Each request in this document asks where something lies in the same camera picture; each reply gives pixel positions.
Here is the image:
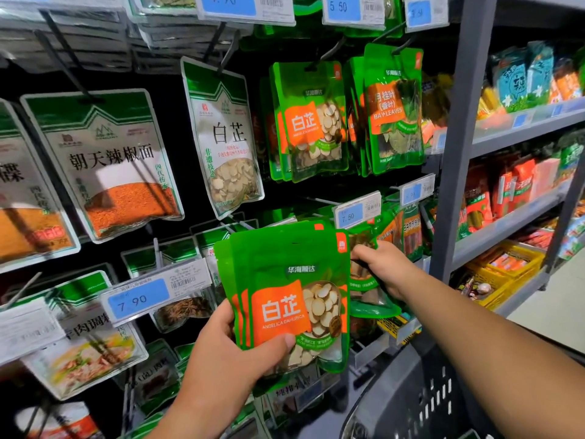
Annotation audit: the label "person's left hand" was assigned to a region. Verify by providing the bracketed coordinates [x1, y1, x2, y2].
[174, 299, 298, 428]

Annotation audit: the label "person's right hand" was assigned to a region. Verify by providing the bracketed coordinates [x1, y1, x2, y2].
[352, 240, 424, 305]

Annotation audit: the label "green orange Guangxi cinnamon bags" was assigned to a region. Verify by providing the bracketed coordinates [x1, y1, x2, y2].
[311, 201, 380, 271]
[375, 198, 431, 263]

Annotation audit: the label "green cinnamon packet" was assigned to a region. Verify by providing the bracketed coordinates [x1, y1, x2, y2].
[342, 219, 405, 323]

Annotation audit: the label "row of green white packets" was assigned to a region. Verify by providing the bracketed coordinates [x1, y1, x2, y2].
[251, 361, 325, 430]

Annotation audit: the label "clear brown-spice packets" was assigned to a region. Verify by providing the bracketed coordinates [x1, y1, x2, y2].
[121, 237, 219, 335]

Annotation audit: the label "row of clear green-top packets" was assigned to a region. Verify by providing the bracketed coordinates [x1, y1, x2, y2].
[123, 338, 184, 408]

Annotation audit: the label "clear cinnamon packets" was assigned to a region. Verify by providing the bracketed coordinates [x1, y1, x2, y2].
[194, 219, 241, 293]

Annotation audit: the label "black shopping basket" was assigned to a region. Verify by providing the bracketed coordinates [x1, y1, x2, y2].
[342, 329, 513, 439]

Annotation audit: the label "green leaf packets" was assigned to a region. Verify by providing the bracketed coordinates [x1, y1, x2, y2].
[346, 43, 426, 177]

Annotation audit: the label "green white-slice packets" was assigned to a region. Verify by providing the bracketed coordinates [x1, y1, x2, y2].
[258, 59, 353, 184]

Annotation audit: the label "clear white-slice packets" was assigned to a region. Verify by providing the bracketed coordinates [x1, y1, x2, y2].
[180, 56, 266, 220]

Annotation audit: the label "clear chili powder packets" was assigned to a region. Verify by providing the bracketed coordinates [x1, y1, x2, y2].
[20, 88, 186, 245]

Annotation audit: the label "clear orange powder packets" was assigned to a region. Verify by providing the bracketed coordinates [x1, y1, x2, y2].
[0, 98, 82, 275]

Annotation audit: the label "green red-peppercorn packets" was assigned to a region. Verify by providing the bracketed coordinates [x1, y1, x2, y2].
[265, 0, 323, 37]

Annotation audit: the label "person's right forearm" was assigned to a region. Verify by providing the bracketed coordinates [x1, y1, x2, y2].
[395, 265, 585, 439]

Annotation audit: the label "row of red orange packets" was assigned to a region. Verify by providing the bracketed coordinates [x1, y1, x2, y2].
[461, 151, 563, 222]

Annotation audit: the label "row of teal yellow packets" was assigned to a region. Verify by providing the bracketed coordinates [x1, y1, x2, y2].
[475, 41, 585, 120]

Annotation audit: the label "yellow display trays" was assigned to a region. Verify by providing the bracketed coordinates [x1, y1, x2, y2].
[461, 240, 547, 312]

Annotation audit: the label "gray metal shelving unit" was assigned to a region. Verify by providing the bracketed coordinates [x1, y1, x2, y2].
[430, 0, 585, 321]

